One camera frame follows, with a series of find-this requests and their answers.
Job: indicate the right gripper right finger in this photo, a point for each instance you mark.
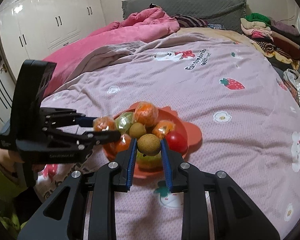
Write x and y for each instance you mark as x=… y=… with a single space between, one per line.
x=234 y=214

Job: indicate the left hand holding gripper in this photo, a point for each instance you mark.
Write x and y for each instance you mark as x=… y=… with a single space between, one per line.
x=9 y=160

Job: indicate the pile of folded clothes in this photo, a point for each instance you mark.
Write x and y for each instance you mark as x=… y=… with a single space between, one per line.
x=277 y=41

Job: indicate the orange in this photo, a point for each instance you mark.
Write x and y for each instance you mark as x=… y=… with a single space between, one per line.
x=107 y=123

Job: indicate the pink patterned quilt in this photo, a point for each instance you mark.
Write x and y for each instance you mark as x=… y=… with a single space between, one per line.
x=249 y=120

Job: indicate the small brown longan on plate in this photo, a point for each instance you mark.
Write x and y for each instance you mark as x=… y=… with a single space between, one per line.
x=137 y=130

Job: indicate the pink fleece blanket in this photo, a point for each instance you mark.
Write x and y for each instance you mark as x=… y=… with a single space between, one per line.
x=146 y=26

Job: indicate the wrapped orange plate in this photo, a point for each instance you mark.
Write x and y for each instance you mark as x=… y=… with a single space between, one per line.
x=162 y=128
x=146 y=113

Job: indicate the green sleeve forearm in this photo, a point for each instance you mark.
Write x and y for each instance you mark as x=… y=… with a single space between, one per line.
x=10 y=187

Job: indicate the small yellow-brown longan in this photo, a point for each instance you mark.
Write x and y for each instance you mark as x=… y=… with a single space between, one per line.
x=149 y=144

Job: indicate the red cherry tomato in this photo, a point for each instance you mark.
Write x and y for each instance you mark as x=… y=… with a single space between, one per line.
x=176 y=142

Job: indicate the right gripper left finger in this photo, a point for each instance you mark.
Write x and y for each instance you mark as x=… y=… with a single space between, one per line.
x=81 y=196

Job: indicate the wrapped green fruit on plate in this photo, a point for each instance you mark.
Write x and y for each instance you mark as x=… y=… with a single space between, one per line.
x=124 y=121

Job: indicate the wrapped orange left plate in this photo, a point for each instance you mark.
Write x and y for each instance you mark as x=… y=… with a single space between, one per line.
x=162 y=128

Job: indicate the green fruit front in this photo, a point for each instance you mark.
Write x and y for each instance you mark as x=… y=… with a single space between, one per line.
x=148 y=162

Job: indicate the white wardrobe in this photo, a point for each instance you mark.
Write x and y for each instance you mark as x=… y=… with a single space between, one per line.
x=34 y=29

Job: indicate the orange bear-ear plate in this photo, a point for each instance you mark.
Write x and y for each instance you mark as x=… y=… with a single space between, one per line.
x=190 y=131

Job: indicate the striped dark pillow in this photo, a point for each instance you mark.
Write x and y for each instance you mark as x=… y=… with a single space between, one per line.
x=190 y=22

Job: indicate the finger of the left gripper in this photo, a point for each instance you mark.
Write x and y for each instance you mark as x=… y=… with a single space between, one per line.
x=62 y=117
x=56 y=137

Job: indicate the wrapped orange right plate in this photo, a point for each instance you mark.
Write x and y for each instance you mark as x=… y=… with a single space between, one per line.
x=146 y=113

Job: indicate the grey quilted headboard cover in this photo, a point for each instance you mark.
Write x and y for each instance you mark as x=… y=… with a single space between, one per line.
x=225 y=12

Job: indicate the green fruit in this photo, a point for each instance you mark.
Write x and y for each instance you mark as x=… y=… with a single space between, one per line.
x=148 y=162
x=124 y=121

